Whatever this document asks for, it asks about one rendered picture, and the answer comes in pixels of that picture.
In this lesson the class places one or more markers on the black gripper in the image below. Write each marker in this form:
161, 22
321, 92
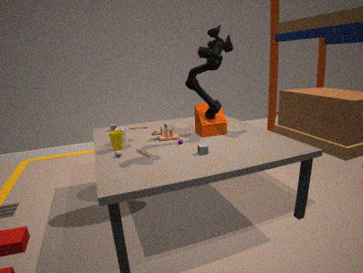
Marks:
224, 45

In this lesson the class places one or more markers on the yellow cup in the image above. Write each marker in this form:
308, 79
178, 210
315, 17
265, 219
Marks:
116, 137

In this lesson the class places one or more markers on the white paper cup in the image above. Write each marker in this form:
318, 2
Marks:
125, 138

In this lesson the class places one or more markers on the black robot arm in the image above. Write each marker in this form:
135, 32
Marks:
214, 57

